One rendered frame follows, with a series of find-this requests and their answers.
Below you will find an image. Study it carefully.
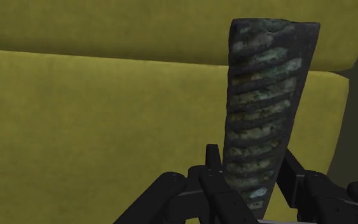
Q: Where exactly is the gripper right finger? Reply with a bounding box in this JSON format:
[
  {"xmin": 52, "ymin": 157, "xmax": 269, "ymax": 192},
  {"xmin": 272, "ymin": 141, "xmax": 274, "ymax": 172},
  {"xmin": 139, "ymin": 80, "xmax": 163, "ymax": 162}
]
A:
[{"xmin": 276, "ymin": 148, "xmax": 358, "ymax": 224}]

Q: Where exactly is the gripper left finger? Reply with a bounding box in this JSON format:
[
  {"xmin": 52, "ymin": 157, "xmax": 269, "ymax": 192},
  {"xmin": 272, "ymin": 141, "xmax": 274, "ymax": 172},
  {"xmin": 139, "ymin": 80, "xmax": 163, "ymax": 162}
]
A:
[{"xmin": 114, "ymin": 143, "xmax": 258, "ymax": 224}]

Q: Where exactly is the yellow-green sofa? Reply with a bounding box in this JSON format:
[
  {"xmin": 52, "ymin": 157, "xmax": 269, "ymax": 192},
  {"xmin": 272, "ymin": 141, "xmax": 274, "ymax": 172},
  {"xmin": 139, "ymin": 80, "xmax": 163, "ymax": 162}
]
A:
[{"xmin": 0, "ymin": 0, "xmax": 358, "ymax": 224}]

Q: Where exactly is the dark ridged green-patterned remote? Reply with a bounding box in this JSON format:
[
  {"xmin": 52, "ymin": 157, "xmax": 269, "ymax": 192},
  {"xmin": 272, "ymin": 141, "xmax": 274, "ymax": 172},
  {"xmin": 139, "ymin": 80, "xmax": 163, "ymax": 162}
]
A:
[{"xmin": 221, "ymin": 18, "xmax": 321, "ymax": 220}]

